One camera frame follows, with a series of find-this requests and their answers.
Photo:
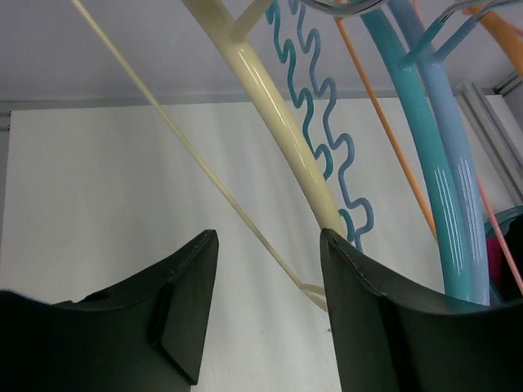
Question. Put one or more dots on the teal plastic basket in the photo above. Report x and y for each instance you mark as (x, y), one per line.
(504, 220)

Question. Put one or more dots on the pink plastic hanger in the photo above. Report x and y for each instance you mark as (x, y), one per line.
(498, 234)

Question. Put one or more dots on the light blue plastic hanger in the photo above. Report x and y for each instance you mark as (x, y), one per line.
(422, 85)

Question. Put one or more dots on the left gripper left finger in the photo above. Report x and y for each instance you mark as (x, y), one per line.
(145, 333)

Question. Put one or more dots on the teal plastic hanger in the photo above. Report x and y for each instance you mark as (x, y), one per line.
(300, 57)

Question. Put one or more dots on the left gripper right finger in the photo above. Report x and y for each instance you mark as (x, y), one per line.
(393, 334)

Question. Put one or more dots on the orange plastic hanger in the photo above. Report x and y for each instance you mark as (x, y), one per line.
(498, 203)

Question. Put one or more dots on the black trousers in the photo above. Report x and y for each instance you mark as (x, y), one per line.
(513, 239)

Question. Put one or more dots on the magenta cloth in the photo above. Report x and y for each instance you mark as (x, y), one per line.
(498, 268)

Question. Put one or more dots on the cream plastic hanger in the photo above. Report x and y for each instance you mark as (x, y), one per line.
(230, 36)

